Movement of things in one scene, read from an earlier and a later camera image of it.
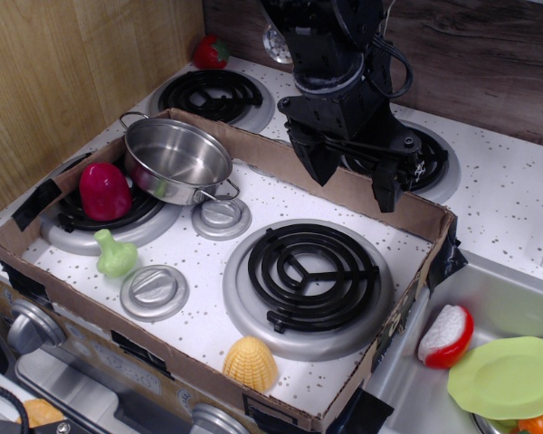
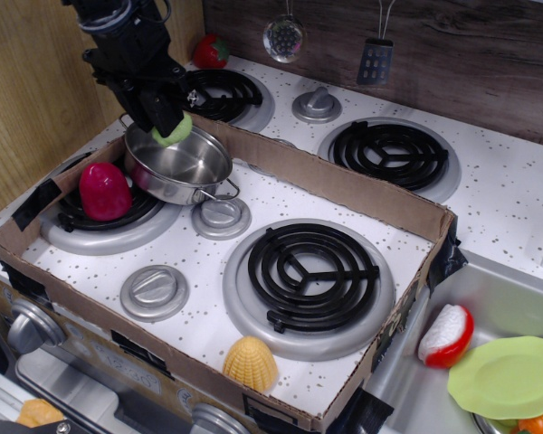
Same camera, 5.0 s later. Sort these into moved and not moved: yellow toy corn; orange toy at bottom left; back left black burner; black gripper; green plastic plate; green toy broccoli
Moved: green toy broccoli; black gripper
Not moved: back left black burner; yellow toy corn; orange toy at bottom left; green plastic plate
